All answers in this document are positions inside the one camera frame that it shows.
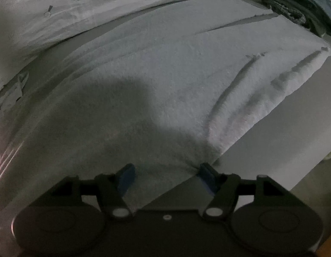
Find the light grey garment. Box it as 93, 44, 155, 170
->
0, 0, 331, 212

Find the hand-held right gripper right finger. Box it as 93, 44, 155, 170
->
196, 162, 289, 221

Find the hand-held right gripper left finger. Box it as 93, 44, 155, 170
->
52, 163, 136, 221

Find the white carrot print blanket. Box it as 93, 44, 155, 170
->
0, 0, 270, 108

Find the checked cloth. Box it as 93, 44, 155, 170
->
270, 0, 307, 24

